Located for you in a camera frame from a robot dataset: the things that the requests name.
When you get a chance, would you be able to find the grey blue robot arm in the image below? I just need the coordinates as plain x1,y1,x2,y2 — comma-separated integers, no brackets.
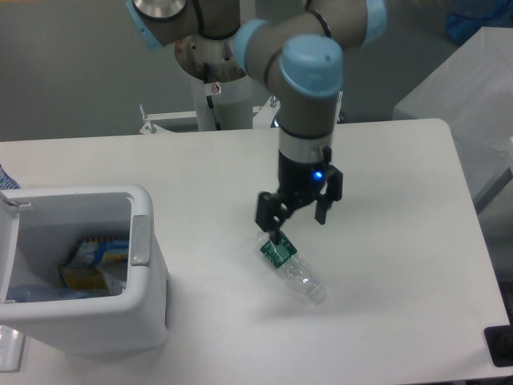
126,1,387,243

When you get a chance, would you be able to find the black device at edge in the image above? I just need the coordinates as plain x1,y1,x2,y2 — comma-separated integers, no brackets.
484,325,512,367

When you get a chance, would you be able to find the white plastic trash can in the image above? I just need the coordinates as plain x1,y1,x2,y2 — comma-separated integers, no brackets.
1,185,169,354

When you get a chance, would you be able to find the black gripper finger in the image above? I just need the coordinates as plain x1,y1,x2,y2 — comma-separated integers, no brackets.
315,165,343,225
255,192,293,245

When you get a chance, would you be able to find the black cable on pedestal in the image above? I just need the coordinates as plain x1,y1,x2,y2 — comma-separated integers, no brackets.
202,62,223,132

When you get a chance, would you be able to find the clear blue-tinted plastic bottle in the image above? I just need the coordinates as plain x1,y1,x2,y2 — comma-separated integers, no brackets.
6,285,109,303

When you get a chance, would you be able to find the clear bottle green label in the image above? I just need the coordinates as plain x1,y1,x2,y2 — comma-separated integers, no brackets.
254,231,326,305

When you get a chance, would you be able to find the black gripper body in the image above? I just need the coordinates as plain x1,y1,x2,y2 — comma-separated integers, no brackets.
277,152,333,209

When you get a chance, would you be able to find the metal table clamp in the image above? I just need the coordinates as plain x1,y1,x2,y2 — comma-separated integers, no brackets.
335,91,345,124

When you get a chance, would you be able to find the white covered side table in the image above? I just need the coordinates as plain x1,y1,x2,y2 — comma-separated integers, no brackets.
393,27,512,210

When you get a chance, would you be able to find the white metal base bracket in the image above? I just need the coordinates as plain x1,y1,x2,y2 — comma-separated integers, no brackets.
139,95,281,135

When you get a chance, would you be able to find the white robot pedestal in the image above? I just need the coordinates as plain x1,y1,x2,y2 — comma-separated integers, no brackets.
173,31,257,132

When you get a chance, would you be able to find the blue bag in corner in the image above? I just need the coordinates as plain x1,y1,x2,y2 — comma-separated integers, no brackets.
444,0,512,45

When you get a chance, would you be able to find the yellow blue snack wrapper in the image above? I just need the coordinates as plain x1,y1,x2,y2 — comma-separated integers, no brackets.
59,237,129,296

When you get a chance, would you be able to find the blue patterned packet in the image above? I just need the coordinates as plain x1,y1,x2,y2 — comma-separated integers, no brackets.
0,165,20,190

